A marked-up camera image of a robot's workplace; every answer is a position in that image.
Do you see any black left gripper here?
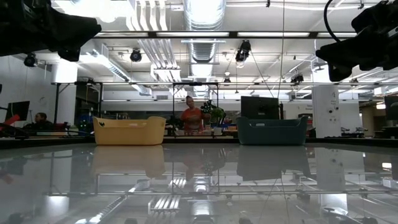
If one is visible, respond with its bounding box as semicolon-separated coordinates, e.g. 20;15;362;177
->
0;0;103;62

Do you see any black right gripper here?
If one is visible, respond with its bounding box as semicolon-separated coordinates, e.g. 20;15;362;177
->
315;0;398;83

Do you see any teal plastic bin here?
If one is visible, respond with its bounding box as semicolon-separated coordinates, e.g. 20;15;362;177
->
236;115;309;146

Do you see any yellow plastic bin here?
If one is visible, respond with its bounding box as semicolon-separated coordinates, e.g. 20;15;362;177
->
92;115;167;146

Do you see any white square column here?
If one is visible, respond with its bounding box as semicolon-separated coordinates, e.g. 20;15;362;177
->
311;67;341;139

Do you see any black tilted monitor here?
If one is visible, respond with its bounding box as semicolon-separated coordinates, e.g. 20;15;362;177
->
4;100;31;123

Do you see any person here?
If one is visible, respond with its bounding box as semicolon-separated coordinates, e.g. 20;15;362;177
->
22;112;55;132
180;95;209;132

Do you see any black flat monitor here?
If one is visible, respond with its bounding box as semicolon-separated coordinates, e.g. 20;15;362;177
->
240;96;280;121

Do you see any red bar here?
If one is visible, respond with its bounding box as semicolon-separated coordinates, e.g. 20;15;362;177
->
0;114;21;132

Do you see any green potted plant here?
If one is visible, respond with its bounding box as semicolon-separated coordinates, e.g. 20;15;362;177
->
201;100;227;126

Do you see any white rectangular air duct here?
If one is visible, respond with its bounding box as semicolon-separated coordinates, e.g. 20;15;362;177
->
80;49;154;96

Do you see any black ceiling-mounted camera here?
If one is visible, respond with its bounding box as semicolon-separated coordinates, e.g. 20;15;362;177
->
24;54;39;68
234;39;252;68
129;48;143;63
290;73;305;85

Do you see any silver round ceiling duct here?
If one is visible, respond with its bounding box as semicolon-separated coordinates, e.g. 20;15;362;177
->
182;0;227;63

